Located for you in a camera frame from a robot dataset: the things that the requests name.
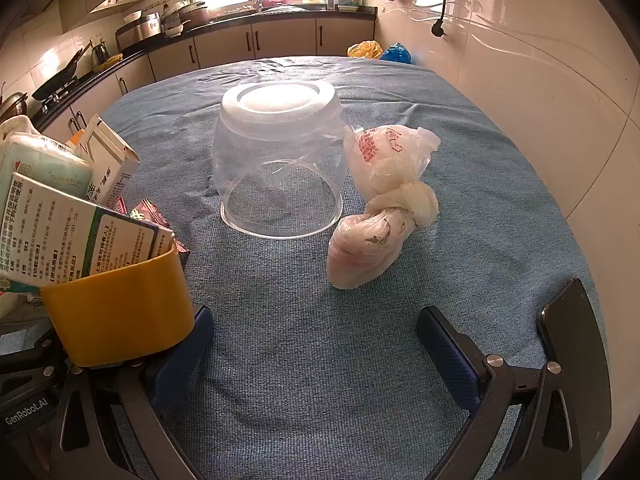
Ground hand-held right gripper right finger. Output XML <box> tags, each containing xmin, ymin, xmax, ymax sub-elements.
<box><xmin>416</xmin><ymin>304</ymin><xmax>586</xmax><ymax>480</ymax></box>

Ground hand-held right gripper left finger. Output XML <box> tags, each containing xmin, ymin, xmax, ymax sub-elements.
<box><xmin>50</xmin><ymin>304</ymin><xmax>216</xmax><ymax>480</ymax></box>

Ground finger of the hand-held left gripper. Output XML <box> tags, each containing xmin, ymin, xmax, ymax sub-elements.
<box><xmin>0</xmin><ymin>326</ymin><xmax>71</xmax><ymax>378</ymax></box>

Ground green white medicine box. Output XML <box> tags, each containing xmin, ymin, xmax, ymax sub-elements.
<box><xmin>0</xmin><ymin>174</ymin><xmax>176</xmax><ymax>293</ymax></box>

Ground dark red snack packet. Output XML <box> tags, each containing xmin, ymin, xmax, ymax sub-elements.
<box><xmin>134</xmin><ymin>200</ymin><xmax>190</xmax><ymax>257</ymax></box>

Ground knotted white plastic bag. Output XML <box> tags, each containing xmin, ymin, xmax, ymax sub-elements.
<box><xmin>327</xmin><ymin>124</ymin><xmax>442</xmax><ymax>291</ymax></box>

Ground pale green tissue pack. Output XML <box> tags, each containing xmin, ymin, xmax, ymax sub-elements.
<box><xmin>0</xmin><ymin>132</ymin><xmax>94</xmax><ymax>201</ymax></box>

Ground white cardboard box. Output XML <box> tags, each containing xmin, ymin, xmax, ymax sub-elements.
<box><xmin>75</xmin><ymin>114</ymin><xmax>142</xmax><ymax>207</ymax></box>

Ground clear plastic container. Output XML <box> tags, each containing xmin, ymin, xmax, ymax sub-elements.
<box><xmin>212</xmin><ymin>79</ymin><xmax>349</xmax><ymax>237</ymax></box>

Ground blue tablecloth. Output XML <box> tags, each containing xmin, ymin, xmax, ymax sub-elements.
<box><xmin>97</xmin><ymin>55</ymin><xmax>613</xmax><ymax>480</ymax></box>

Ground steel pot with lid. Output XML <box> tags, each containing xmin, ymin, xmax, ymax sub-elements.
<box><xmin>0</xmin><ymin>91</ymin><xmax>28</xmax><ymax>122</ymax></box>

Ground gas stove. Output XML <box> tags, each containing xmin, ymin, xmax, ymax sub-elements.
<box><xmin>30</xmin><ymin>80</ymin><xmax>98</xmax><ymax>116</ymax></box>

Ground black wok pan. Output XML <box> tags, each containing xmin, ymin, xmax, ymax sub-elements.
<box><xmin>31</xmin><ymin>49</ymin><xmax>93</xmax><ymax>102</ymax></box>

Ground blue plastic bag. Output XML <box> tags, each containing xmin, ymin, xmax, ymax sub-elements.
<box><xmin>381</xmin><ymin>42</ymin><xmax>415</xmax><ymax>65</ymax></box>

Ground yellow plastic bag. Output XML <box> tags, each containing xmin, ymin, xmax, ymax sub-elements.
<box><xmin>347</xmin><ymin>40</ymin><xmax>383</xmax><ymax>60</ymax></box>

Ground rice cooker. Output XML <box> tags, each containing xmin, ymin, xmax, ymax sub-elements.
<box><xmin>136</xmin><ymin>11</ymin><xmax>163</xmax><ymax>41</ymax></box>

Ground beige base cabinets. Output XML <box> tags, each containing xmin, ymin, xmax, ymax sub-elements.
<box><xmin>47</xmin><ymin>16</ymin><xmax>377</xmax><ymax>133</ymax></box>

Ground brown cooking pot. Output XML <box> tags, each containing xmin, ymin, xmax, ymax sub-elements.
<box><xmin>177</xmin><ymin>4</ymin><xmax>210</xmax><ymax>28</ymax></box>

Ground black kitchen countertop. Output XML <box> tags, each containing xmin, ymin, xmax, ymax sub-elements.
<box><xmin>30</xmin><ymin>4</ymin><xmax>378</xmax><ymax>131</ymax></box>

